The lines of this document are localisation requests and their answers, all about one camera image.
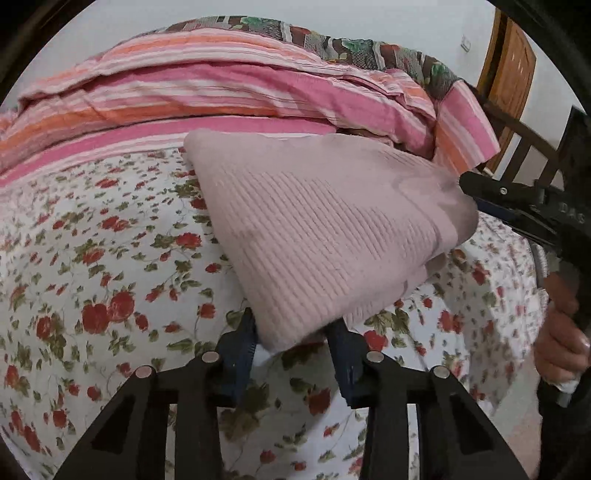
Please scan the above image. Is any orange wooden door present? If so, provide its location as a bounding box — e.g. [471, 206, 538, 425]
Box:
[476, 8, 538, 174]

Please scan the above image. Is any white wall switch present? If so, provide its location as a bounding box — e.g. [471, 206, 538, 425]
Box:
[461, 36, 472, 52]

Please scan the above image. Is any patchwork floral blanket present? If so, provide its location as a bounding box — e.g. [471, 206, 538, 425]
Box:
[154, 16, 460, 100]

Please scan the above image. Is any person's right hand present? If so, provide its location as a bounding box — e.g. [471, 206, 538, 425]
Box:
[534, 272, 590, 394]

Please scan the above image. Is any pink knit sweater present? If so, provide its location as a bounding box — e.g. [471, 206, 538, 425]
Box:
[184, 130, 478, 352]

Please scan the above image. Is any pink striped quilt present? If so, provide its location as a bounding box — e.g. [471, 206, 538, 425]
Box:
[1, 28, 500, 174]

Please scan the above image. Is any dark wooden footboard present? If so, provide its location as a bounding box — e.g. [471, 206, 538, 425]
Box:
[464, 80, 574, 188]

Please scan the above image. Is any floral bed sheet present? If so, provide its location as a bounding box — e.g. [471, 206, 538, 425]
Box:
[1, 149, 544, 479]

